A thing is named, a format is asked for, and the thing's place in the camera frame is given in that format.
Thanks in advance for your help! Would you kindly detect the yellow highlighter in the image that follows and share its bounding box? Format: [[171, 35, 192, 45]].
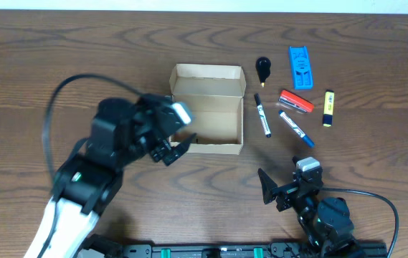
[[323, 90, 335, 127]]

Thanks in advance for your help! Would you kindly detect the red stapler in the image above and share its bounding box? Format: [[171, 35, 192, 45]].
[[279, 90, 314, 113]]

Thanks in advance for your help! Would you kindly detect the blue plastic holder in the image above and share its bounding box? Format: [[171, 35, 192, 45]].
[[288, 46, 313, 90]]

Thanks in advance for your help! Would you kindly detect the black correction tape dispenser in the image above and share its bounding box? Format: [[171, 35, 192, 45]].
[[255, 57, 271, 87]]

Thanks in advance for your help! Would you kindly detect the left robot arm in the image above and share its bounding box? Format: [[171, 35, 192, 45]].
[[26, 94, 193, 257]]

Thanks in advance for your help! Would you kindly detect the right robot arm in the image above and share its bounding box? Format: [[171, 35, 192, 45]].
[[258, 166, 366, 257]]

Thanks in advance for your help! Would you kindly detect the open cardboard box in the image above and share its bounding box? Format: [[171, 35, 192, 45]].
[[169, 64, 246, 155]]

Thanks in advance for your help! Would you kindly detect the blue whiteboard marker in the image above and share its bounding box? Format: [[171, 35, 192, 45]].
[[279, 110, 315, 148]]

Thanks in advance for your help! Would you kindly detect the black whiteboard marker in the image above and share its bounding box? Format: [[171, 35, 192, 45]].
[[254, 93, 272, 138]]

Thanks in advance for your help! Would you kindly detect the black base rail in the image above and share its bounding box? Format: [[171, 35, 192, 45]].
[[75, 234, 387, 258]]

